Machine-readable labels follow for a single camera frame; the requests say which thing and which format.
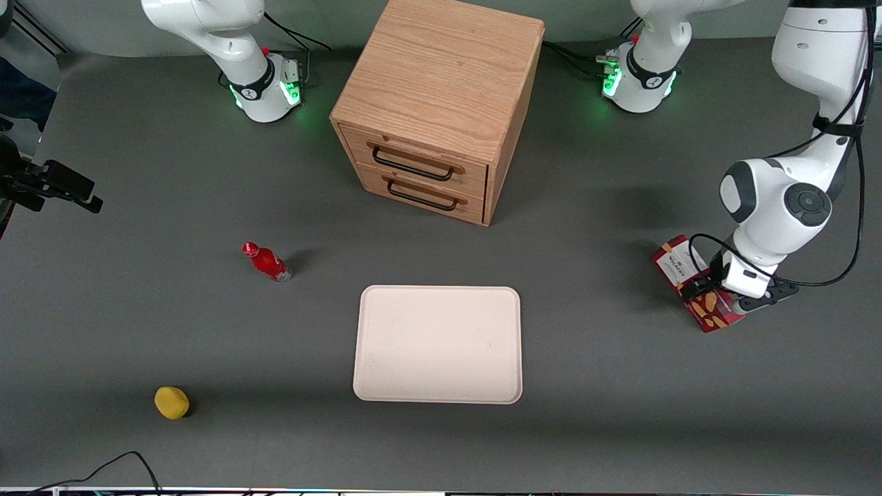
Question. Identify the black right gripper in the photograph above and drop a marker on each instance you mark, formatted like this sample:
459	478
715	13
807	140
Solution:
26	182

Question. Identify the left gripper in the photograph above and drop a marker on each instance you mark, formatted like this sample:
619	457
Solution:
700	286

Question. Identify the red tartan shortbread cookie box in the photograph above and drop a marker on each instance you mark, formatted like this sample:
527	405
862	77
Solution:
715	318

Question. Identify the cream rectangular plastic tray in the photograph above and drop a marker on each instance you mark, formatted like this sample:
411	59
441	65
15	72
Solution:
434	344

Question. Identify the person leg in blue jeans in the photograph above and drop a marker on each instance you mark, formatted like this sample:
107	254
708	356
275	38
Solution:
21	93

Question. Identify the small red bottle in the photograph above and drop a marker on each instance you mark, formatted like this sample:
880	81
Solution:
269	263

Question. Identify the wooden drawer front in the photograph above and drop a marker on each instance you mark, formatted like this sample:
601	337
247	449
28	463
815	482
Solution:
475	210
358	141

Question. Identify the wooden two-drawer cabinet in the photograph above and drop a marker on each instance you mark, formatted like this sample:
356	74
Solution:
441	76

